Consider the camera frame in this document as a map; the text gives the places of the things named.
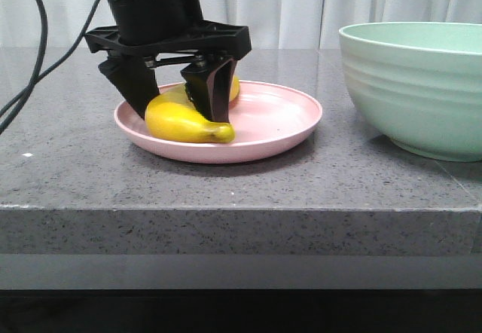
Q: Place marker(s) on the pink plate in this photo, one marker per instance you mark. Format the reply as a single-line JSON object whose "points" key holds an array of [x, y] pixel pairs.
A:
{"points": [[268, 119]]}

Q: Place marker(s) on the green bowl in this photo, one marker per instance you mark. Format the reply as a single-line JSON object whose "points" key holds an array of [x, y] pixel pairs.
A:
{"points": [[418, 83]]}

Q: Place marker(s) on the yellow banana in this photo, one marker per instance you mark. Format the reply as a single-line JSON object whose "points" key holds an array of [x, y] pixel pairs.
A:
{"points": [[172, 116]]}

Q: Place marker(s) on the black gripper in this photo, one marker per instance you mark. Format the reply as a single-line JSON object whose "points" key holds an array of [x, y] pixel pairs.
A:
{"points": [[145, 28]]}

